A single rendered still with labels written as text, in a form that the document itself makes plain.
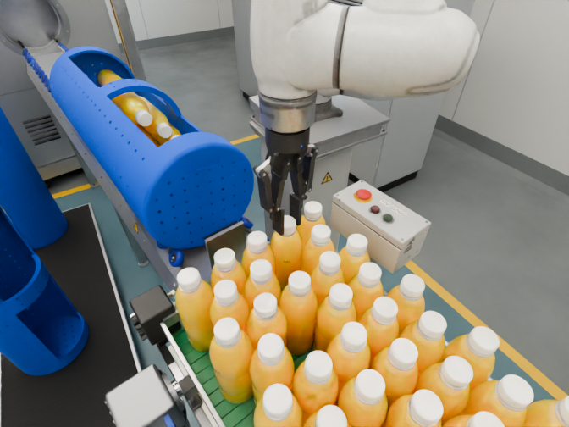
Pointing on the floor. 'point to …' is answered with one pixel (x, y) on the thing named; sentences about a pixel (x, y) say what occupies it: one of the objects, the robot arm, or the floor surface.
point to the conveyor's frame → (181, 379)
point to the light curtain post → (128, 38)
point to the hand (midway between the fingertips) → (286, 214)
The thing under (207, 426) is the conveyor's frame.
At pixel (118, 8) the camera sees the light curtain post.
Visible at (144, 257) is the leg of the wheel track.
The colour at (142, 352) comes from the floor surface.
